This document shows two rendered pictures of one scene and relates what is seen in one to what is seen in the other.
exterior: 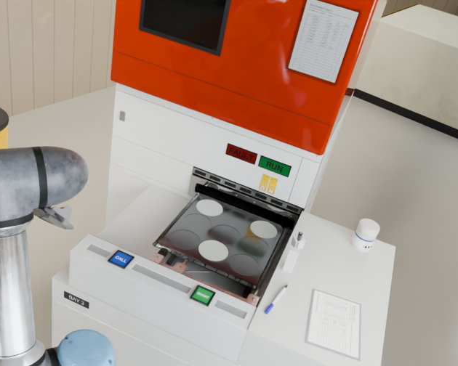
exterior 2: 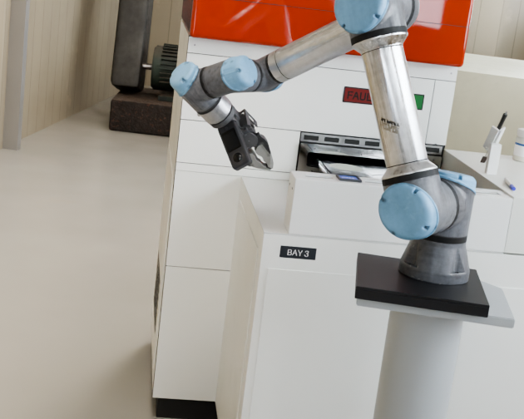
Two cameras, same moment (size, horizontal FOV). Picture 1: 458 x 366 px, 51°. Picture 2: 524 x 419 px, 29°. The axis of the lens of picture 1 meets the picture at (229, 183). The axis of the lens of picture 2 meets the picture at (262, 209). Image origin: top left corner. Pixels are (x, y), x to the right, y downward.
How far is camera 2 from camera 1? 1.89 m
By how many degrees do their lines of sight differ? 27
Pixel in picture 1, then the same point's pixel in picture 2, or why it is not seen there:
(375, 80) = not seen: hidden behind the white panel
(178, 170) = (279, 143)
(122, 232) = (274, 204)
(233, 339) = (499, 218)
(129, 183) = (207, 185)
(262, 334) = not seen: outside the picture
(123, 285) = (367, 200)
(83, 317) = (306, 278)
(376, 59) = not seen: hidden behind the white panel
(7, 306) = (413, 110)
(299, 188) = (437, 120)
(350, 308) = not seen: outside the picture
